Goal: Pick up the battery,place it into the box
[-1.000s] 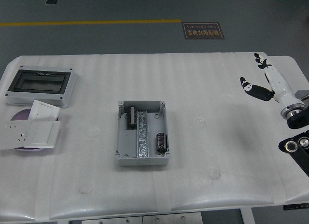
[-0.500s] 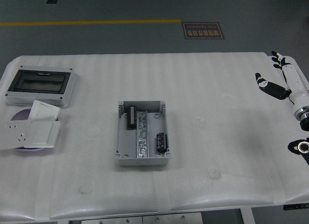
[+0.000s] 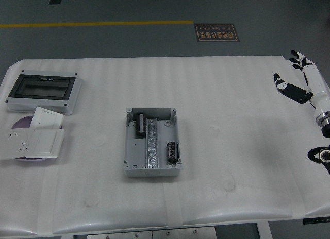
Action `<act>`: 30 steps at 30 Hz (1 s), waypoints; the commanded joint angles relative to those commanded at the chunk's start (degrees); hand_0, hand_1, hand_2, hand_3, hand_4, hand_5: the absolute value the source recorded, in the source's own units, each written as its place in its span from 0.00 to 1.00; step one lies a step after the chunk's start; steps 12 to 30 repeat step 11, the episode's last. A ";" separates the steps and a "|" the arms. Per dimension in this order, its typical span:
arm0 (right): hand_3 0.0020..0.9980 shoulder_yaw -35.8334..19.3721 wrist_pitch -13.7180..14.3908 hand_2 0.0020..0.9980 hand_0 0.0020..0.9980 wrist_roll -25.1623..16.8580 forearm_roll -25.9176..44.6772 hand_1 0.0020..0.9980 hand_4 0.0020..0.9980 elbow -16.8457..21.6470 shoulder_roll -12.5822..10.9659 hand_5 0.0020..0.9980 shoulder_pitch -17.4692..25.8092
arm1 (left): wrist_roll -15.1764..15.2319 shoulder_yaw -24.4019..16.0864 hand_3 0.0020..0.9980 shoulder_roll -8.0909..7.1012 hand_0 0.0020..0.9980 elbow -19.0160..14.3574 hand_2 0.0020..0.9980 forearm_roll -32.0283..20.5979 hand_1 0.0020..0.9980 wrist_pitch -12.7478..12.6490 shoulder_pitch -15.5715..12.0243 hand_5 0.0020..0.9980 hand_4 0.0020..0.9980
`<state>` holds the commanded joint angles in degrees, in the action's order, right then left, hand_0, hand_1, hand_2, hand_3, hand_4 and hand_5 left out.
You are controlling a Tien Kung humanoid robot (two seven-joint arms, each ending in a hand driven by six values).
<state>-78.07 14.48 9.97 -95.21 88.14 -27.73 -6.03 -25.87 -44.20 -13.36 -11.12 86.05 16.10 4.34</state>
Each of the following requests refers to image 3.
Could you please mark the open grey junction box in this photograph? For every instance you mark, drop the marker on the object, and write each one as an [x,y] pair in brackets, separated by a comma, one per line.
[134,151]

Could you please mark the grey metal plate with screws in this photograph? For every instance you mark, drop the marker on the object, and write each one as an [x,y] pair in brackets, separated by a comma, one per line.
[118,235]
[183,234]

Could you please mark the black table control panel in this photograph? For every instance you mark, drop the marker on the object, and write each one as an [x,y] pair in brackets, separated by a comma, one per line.
[314,221]

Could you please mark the grey distribution box dark window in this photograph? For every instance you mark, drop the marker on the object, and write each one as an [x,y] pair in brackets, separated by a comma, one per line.
[38,88]

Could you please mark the white table leg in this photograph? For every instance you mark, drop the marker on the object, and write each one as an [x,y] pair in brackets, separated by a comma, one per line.
[264,232]

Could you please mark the black floor hatch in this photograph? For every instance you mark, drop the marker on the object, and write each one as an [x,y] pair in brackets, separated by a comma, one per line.
[55,1]

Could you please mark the silver metal mounting rail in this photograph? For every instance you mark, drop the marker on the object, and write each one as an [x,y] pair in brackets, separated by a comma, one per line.
[152,149]

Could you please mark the white wall socket panel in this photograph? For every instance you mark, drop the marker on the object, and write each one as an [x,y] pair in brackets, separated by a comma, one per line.
[13,143]

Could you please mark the dark floor sign orange text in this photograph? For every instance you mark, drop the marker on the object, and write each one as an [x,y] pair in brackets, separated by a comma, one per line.
[216,33]

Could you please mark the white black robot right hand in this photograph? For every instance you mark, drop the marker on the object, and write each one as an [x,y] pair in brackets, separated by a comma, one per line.
[315,82]

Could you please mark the purple round plate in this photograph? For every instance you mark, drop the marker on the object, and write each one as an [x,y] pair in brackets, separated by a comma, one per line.
[22,123]

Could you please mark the white wall switch panel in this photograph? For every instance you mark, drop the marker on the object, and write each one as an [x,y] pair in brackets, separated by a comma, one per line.
[46,118]
[43,143]

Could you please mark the yellow floor tape line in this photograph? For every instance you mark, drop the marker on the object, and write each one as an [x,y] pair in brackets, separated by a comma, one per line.
[103,24]

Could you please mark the white foam mat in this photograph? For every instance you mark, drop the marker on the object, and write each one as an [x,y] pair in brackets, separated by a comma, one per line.
[232,82]

